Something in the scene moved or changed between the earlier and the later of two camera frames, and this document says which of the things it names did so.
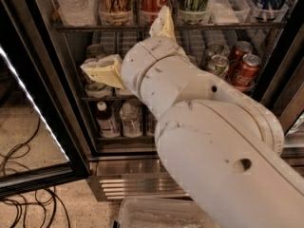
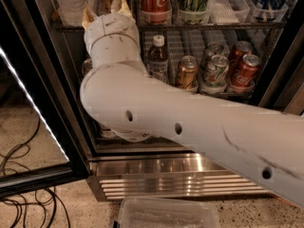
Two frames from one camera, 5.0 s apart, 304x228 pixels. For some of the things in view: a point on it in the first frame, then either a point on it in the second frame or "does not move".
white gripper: x=146 y=58 -> x=110 y=28
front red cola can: x=245 y=75 does not move
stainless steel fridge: x=249 y=38 does not move
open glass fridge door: x=41 y=142 does not move
